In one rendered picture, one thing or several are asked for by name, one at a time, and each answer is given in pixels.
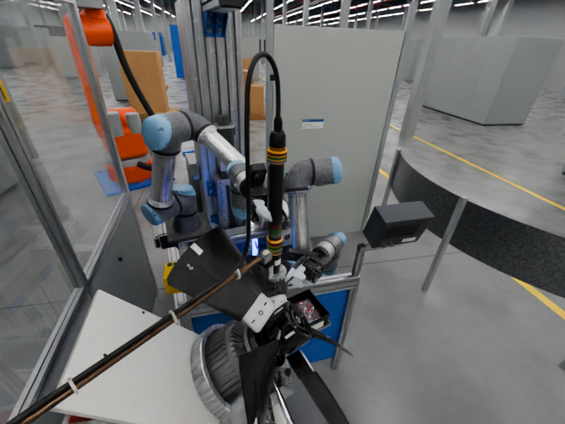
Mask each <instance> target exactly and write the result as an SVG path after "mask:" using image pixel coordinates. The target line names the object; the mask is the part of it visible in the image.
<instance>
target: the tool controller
mask: <svg viewBox="0 0 565 424"><path fill-rule="evenodd" d="M434 218H435V216H434V215H433V214H432V213H431V212H430V211H429V209H428V208H427V207H426V206H425V204H424V203H423V202H422V201H417V202H409V203H402V204H387V205H379V206H375V207H374V209H373V211H372V213H371V215H370V217H369V219H368V221H367V223H366V226H365V228H364V230H363V234H364V236H365V237H366V238H367V241H368V243H369V245H370V246H371V248H377V247H382V248H385V247H387V246H390V247H392V246H394V245H399V244H405V243H411V242H417V241H418V240H419V239H420V237H421V235H422V234H423V233H424V231H425V230H426V228H427V227H428V225H429V224H430V223H431V221H433V219H434Z"/></svg>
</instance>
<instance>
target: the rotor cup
mask: <svg viewBox="0 0 565 424"><path fill-rule="evenodd" d="M280 308H282V309H281V310H280V311H278V312H277V313H276V314H275V315H274V313H275V312H276V311H277V310H279V309H280ZM296 316H297V317H298V318H299V319H300V321H301V322H300V323H298V322H297V320H296ZM278 328H279V329H280V331H281V336H280V340H281V343H280V344H278V347H279V348H280V350H279V351H280V353H279V355H277V360H276V361H277V365H275V369H278V368H280V367H281V366H283V365H284V363H285V354H290V353H292V352H294V351H295V350H297V349H298V348H299V347H301V346H303V345H304V344H305V343H306V342H308V341H309V340H310V339H311V337H312V331H311V328H310V325H309V322H308V320H307V319H306V317H305V315H304V313H303V312H302V311H301V309H299V308H298V307H297V306H296V305H295V304H294V303H292V302H290V301H286V302H284V303H283V304H282V305H280V306H279V307H277V308H276V309H275V310H274V311H273V312H272V314H271V316H270V317H269V319H268V320H267V322H266V324H265V325H264V327H262V329H261V331H260V332H257V333H255V332H254V331H253V330H252V329H251V328H250V327H248V336H249V339H250V343H251V346H252V348H253V350H256V349H257V348H259V347H263V346H265V345H267V344H268V343H270V342H272V341H274V340H275V337H276V335H277V330H278ZM292 331H294V332H295V333H294V334H292V335H291V336H290V337H289V338H287V339H286V338H285V336H286V335H288V334H289V333H290V332H292Z"/></svg>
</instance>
